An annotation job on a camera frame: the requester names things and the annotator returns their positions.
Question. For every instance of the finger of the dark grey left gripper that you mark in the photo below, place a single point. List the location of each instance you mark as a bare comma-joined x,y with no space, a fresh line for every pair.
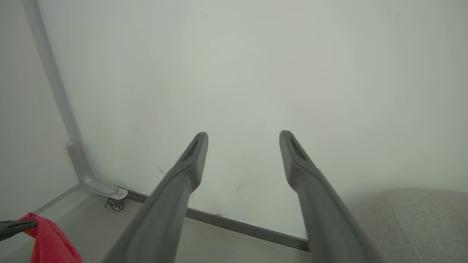
16,227

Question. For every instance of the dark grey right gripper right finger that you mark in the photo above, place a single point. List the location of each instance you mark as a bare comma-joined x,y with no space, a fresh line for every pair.
321,212

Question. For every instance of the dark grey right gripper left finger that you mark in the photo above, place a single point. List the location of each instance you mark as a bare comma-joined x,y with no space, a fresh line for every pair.
164,204

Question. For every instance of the red sports jersey clothing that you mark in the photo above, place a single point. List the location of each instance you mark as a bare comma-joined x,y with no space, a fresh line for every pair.
51,241

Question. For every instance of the grey fabric sofa seat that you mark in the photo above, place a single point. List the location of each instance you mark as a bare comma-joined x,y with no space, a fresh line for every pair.
420,226

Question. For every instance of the small black caster wheel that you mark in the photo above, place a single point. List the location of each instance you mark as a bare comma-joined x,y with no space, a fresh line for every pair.
117,204

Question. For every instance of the dark grey partition bottom rail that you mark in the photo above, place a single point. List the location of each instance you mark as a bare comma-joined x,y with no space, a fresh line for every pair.
237,225

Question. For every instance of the grey metal partition post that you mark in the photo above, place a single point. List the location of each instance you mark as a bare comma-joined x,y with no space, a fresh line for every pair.
60,95

